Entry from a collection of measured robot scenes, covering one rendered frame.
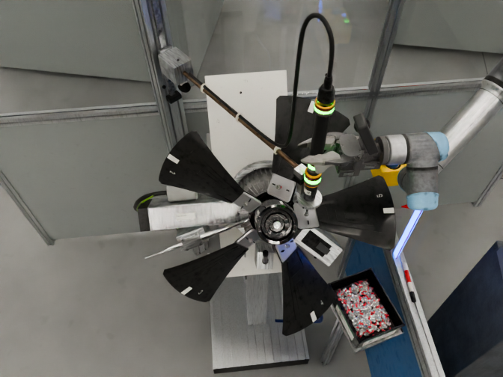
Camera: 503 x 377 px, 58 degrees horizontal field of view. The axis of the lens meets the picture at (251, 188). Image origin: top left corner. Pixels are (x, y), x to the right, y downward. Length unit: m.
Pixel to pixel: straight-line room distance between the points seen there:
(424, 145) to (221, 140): 0.64
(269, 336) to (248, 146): 1.16
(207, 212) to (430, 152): 0.67
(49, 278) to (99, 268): 0.27
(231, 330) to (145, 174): 0.88
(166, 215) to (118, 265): 1.29
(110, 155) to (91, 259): 0.79
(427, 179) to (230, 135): 0.64
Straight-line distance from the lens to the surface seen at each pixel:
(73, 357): 2.55
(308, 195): 1.22
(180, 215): 1.41
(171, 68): 1.49
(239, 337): 2.34
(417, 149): 1.16
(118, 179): 2.30
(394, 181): 1.68
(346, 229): 1.32
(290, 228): 1.27
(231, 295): 2.40
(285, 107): 1.31
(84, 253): 2.78
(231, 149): 1.48
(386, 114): 2.14
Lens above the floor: 2.29
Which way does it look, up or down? 53 degrees down
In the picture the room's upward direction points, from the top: 1 degrees counter-clockwise
